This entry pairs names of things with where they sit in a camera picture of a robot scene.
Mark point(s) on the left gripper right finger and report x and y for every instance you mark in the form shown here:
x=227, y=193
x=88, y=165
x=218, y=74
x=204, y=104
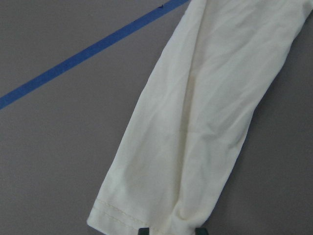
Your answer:
x=201, y=232

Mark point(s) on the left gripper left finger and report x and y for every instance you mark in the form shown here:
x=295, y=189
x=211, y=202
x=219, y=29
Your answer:
x=143, y=232

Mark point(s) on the beige long sleeve shirt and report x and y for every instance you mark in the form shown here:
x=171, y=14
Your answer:
x=193, y=115

